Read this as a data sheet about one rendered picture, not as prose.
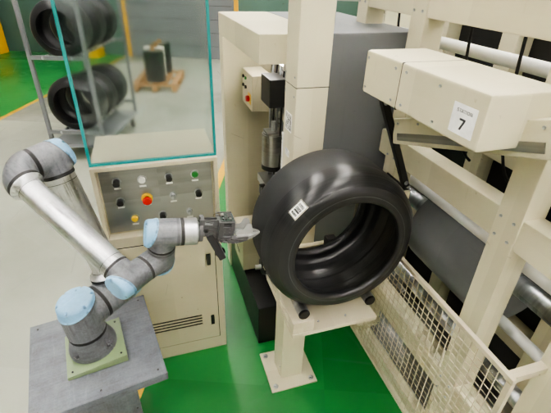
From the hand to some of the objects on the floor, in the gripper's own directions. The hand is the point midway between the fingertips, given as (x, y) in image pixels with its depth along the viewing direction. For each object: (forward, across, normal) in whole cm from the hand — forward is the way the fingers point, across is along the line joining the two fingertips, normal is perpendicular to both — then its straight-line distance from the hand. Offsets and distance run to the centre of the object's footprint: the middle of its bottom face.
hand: (255, 233), depth 139 cm
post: (+43, +32, +119) cm, 130 cm away
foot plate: (+43, +32, +119) cm, 130 cm away
